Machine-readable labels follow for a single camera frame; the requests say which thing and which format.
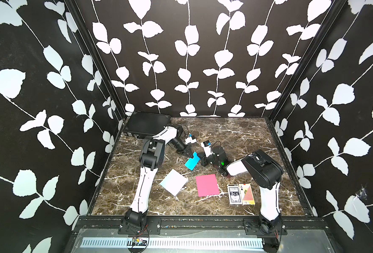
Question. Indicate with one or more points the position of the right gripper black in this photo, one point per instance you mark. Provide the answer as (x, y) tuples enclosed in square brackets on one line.
[(203, 159)]

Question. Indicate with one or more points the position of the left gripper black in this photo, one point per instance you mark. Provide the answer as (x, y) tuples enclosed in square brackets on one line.
[(187, 148)]

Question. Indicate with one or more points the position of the blue square paper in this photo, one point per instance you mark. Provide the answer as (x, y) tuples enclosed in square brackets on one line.
[(192, 162)]

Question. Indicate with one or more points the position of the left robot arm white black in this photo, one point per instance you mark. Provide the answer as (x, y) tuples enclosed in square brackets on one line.
[(151, 159)]

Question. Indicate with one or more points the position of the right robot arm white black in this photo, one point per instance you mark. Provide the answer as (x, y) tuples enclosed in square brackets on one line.
[(264, 170)]

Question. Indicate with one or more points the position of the white square paper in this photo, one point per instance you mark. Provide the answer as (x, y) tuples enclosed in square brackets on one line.
[(173, 182)]

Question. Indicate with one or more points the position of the playing card deck box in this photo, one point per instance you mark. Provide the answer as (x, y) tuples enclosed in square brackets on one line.
[(234, 194)]

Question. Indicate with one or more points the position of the red playing card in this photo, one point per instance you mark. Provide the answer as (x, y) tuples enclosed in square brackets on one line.
[(246, 194)]

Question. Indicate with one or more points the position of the black case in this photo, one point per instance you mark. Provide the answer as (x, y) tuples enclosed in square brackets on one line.
[(145, 124)]

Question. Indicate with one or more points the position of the small circuit board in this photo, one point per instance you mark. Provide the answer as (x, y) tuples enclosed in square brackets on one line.
[(137, 242)]

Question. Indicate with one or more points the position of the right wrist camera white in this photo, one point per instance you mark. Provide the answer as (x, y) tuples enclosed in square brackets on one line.
[(206, 145)]

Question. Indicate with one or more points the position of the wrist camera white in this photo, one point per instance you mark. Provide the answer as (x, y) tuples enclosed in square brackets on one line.
[(206, 145), (190, 139)]

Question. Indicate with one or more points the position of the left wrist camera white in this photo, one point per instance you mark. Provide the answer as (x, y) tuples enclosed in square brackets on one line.
[(190, 139)]

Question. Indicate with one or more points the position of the black front rail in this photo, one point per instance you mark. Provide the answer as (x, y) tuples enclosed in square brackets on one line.
[(156, 225)]

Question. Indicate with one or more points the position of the white slotted cable duct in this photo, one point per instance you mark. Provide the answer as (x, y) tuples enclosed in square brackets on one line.
[(181, 243)]

